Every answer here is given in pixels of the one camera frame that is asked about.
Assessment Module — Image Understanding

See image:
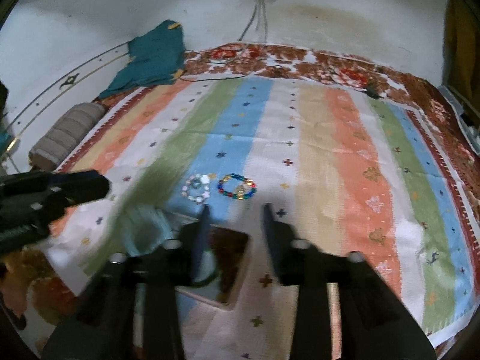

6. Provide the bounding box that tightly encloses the black charging cable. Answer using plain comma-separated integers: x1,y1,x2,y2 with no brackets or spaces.
180,0,275,83

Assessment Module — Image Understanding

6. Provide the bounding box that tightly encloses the multicolour bead bracelet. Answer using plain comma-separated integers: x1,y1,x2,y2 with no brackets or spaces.
217,173,258,202

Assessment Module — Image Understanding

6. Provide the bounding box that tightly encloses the aqua bead bracelet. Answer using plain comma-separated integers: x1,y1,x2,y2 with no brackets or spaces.
121,205,178,258

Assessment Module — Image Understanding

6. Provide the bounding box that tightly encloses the grey striped bolster pillow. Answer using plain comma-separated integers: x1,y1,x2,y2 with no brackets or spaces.
28,102,107,172

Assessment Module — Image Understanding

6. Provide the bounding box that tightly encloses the wooden jewelry box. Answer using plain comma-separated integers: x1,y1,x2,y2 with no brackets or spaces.
176,225,251,310

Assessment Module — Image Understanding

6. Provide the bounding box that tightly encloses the pastel shell charm bracelet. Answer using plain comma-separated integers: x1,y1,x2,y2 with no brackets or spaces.
181,173,212,204

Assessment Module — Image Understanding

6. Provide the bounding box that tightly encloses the striped colourful bedspread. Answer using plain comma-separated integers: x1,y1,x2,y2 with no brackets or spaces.
53,76,479,359

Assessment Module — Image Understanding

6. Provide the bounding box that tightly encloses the teal cloth garment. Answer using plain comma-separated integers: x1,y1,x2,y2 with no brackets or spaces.
98,19,185,99

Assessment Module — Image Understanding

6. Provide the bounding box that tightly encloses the black charger plug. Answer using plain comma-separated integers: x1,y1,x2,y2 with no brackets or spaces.
364,83,384,99

